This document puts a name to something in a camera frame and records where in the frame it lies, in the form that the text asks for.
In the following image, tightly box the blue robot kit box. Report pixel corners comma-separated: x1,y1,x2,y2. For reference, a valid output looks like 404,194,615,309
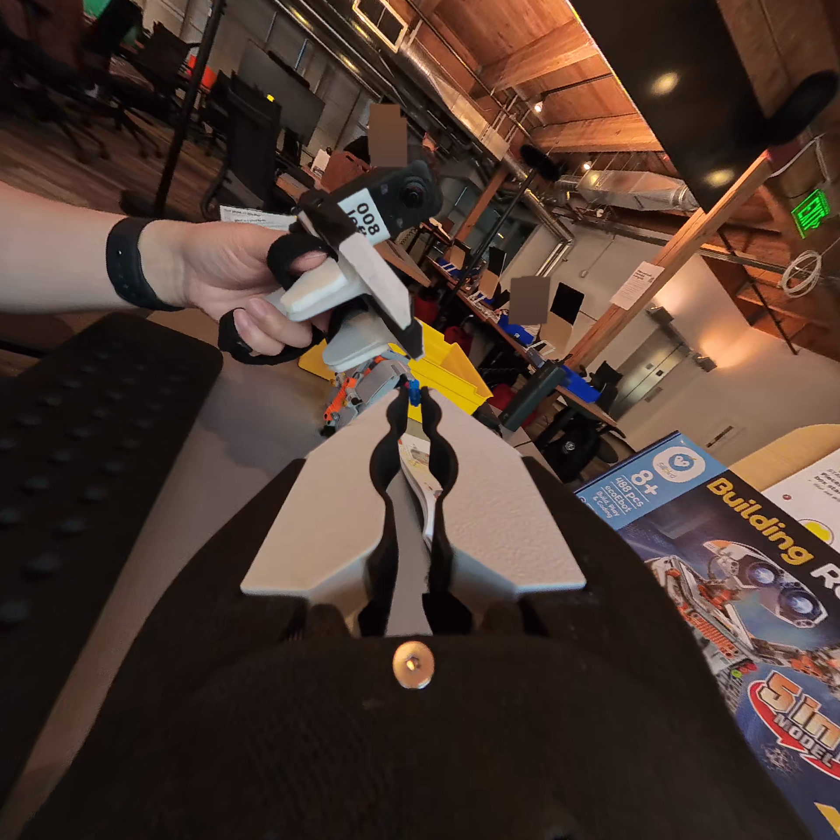
574,430,840,840

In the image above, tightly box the person's left hand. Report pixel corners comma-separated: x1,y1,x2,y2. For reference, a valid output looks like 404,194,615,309
141,218,332,358

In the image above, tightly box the ceiling air unit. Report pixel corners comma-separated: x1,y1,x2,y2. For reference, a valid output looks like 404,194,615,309
353,0,410,55

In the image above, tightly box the black wristband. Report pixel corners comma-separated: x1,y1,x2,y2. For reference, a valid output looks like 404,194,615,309
105,217,185,312

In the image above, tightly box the person's left forearm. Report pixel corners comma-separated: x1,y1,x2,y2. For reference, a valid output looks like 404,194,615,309
0,184,119,317

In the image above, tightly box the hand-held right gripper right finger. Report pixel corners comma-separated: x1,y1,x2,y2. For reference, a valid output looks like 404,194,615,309
420,386,588,632

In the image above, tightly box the yellow plastic bin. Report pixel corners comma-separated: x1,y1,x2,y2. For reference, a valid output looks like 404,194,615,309
298,320,494,425

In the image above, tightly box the coiled white cable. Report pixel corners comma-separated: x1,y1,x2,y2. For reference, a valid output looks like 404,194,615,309
780,251,825,300

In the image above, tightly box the open white instruction booklet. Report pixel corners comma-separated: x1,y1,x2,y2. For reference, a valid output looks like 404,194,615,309
397,433,446,549

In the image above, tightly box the wooden post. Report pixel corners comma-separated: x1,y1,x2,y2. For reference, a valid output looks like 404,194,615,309
564,151,777,370

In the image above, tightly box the grey orange brick robot model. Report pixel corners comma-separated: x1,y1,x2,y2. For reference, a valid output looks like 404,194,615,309
320,351,421,438

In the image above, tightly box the black metal pole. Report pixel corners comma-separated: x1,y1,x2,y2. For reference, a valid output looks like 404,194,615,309
154,0,228,219

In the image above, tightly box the black perforated chair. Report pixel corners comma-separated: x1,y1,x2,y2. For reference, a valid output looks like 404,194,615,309
0,314,225,802

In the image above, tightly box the black monitor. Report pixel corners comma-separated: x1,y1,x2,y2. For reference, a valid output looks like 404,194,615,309
238,42,327,147

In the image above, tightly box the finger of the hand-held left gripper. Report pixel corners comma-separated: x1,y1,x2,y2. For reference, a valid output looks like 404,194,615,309
323,307,397,372
340,236,429,360

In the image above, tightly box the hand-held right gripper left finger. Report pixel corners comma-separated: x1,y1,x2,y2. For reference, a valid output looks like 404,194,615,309
239,387,409,636

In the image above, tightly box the green exit sign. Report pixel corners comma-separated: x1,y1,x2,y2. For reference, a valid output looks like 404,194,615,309
791,189,832,239

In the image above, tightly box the brown bag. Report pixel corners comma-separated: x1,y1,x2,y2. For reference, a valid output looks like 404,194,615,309
322,150,370,193

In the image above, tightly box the grey desk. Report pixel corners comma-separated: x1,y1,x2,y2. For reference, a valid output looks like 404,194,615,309
13,315,565,828

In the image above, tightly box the black office chair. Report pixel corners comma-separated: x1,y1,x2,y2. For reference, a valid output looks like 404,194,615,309
202,92,284,219

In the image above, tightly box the metal air duct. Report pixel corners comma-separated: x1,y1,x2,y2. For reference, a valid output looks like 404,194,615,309
558,169,698,212

